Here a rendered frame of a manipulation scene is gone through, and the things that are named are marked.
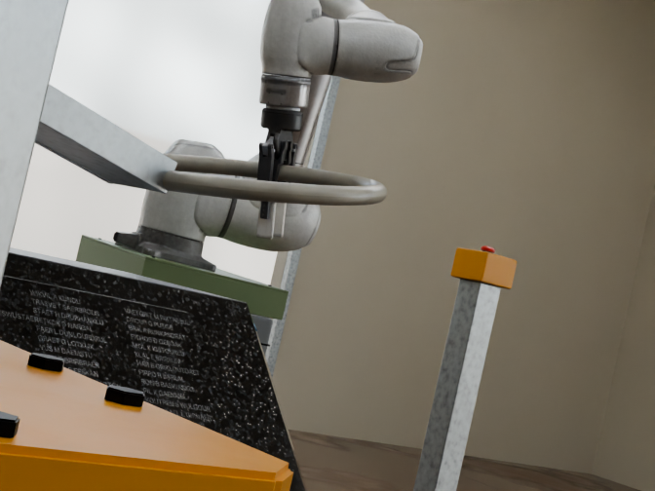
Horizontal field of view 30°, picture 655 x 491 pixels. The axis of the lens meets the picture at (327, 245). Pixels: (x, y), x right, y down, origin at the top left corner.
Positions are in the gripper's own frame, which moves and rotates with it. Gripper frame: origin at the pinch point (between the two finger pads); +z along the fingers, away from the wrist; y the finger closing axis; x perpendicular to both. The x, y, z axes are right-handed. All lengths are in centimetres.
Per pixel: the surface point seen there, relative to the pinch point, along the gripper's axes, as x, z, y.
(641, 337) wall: 16, 131, -721
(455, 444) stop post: 18, 63, -100
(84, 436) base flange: 53, -6, 152
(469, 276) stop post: 15, 19, -106
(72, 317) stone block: 7, 6, 78
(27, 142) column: 40, -19, 140
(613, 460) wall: 10, 224, -704
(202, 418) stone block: 23, 17, 72
